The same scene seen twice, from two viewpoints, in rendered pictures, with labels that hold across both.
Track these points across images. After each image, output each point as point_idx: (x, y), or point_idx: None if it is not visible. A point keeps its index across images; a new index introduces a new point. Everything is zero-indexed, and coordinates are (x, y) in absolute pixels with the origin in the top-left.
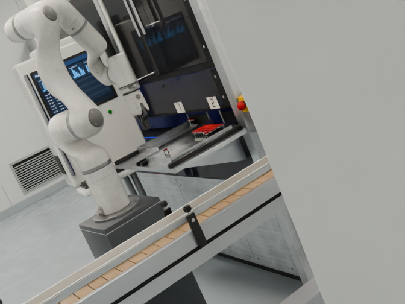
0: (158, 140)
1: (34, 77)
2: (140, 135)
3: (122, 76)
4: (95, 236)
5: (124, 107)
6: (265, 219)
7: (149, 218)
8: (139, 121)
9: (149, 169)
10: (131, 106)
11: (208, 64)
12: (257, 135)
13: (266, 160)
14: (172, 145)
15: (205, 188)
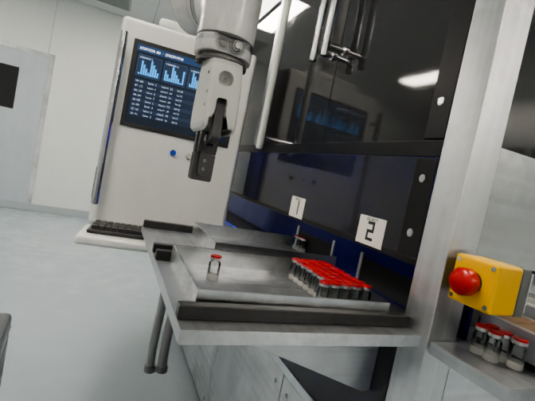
0: (234, 234)
1: (137, 47)
2: (222, 215)
3: (223, 0)
4: None
5: (226, 166)
6: None
7: None
8: (193, 150)
9: (158, 274)
10: (197, 99)
11: (423, 145)
12: (436, 369)
13: None
14: (240, 257)
15: (252, 348)
